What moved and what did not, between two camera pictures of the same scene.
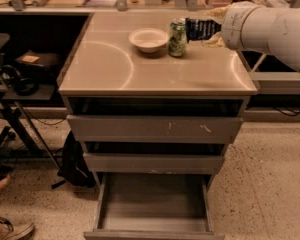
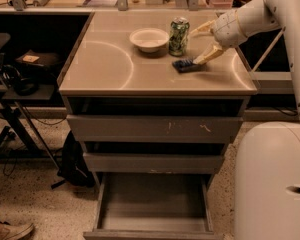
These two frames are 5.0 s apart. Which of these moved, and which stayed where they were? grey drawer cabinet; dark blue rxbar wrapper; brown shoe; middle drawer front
Moved: dark blue rxbar wrapper
Stayed: grey drawer cabinet; middle drawer front; brown shoe
